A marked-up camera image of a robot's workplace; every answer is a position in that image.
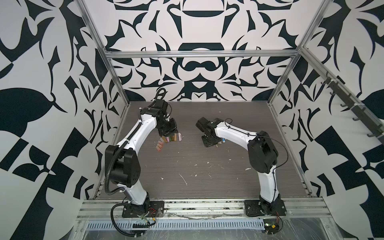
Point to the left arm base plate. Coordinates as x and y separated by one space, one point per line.
143 209

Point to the aluminium front rail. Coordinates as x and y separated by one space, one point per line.
208 208

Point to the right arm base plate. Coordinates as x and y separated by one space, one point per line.
256 208

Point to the small circuit board right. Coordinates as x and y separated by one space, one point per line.
273 226

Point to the white slotted cable duct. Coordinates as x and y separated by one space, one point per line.
167 224

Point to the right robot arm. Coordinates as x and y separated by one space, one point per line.
262 153

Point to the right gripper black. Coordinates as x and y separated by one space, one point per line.
205 143

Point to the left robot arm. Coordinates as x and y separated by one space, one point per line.
122 166

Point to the wall hook rail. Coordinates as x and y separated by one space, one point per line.
351 102

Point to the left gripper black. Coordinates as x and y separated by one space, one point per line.
173 129

